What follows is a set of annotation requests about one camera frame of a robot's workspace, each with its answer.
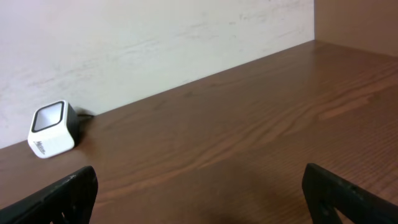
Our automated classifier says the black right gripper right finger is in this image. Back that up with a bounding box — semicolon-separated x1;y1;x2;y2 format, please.
302;163;397;223

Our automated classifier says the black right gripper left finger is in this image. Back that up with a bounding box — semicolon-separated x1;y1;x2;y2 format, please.
1;166;98;223

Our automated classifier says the white barcode scanner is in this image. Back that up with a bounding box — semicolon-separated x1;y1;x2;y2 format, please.
27;100;80;159

